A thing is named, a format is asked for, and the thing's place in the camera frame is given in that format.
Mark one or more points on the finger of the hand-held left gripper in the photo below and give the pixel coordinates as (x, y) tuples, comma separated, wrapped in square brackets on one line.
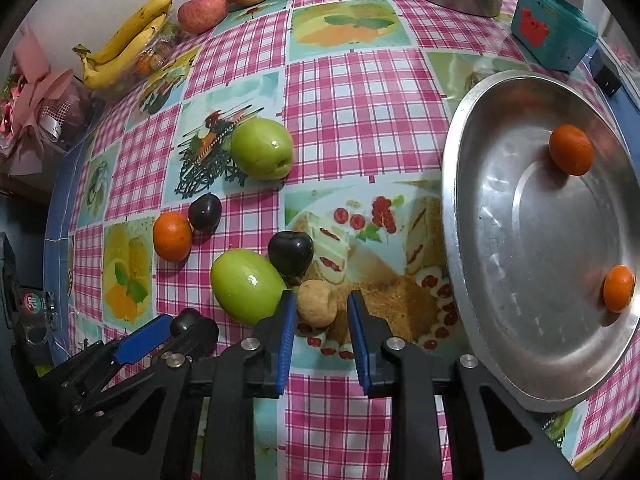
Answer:
[(205, 337), (142, 340)]

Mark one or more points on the brown walnut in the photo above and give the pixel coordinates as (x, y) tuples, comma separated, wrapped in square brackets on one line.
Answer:
[(316, 304)]

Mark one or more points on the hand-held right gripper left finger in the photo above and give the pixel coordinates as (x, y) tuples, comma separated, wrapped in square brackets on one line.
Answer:
[(286, 340)]

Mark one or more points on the black power adapter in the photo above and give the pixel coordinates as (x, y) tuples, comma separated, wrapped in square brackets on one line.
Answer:
[(607, 77)]

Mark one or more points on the dark plum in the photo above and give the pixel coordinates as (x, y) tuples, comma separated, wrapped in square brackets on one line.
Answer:
[(290, 253), (205, 212)]

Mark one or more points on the round metal tray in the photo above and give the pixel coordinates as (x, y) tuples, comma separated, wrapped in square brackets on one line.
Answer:
[(520, 240)]

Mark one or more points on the yellow banana bunch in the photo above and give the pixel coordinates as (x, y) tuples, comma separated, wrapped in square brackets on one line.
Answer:
[(127, 42)]

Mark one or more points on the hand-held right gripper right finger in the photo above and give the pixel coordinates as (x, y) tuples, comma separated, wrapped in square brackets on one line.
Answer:
[(357, 340)]

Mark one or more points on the pink checked tablecloth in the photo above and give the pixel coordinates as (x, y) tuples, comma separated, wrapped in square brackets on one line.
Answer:
[(350, 85)]

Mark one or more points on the teal box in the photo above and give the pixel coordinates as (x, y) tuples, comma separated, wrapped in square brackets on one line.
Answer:
[(550, 25)]

